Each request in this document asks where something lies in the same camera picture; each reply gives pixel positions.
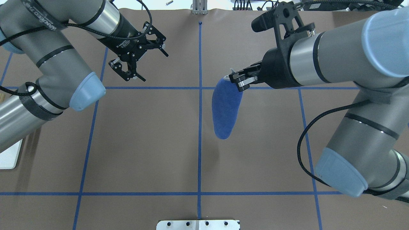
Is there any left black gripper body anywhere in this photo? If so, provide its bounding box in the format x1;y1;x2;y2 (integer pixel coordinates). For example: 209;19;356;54
112;27;148;69

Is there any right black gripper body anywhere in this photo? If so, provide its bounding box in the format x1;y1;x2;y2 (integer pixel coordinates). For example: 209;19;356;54
254;48;301;89

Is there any blue towel with grey trim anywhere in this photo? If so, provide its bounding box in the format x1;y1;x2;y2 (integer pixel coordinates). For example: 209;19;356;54
212;75;243;140

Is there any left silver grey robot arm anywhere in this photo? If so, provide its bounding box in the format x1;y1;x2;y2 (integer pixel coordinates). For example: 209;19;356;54
1;0;168;151

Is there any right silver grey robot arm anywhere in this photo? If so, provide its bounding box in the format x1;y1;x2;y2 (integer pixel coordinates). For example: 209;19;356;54
223;2;408;203

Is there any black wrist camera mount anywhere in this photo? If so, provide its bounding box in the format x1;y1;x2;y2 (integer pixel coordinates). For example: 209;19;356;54
251;2;316;49

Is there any aluminium frame post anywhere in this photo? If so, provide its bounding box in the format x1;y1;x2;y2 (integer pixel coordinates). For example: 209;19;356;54
191;0;208;15

